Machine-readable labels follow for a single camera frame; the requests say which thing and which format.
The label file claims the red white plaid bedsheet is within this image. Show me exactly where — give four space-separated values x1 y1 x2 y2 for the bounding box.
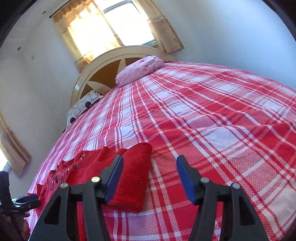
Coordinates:
29 62 295 240

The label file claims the left hand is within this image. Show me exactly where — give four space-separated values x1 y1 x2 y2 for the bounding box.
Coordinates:
21 212 30 240

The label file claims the beige curtain left of headboard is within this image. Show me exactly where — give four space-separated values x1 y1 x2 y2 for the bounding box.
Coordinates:
51 1 123 72

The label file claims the cream wooden headboard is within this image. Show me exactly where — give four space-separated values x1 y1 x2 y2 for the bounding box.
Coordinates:
70 45 177 106

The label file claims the window behind headboard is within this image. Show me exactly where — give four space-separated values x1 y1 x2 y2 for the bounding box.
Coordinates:
95 0 157 47

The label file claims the beige curtain of headboard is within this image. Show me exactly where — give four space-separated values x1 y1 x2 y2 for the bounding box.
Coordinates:
133 0 184 54
51 1 123 72

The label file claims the beige curtain side window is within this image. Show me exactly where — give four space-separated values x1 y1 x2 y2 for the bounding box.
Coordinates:
0 112 32 177

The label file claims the red knitted sweater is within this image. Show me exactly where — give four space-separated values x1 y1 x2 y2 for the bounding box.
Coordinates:
36 142 153 241

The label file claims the pink pillow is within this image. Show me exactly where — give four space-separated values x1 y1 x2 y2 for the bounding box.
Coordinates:
115 55 165 87

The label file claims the grey patterned pillow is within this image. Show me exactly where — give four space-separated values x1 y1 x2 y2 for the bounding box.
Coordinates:
66 90 103 127

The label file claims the beige curtain right of headboard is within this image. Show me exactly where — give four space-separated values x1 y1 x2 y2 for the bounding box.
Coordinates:
133 0 184 54

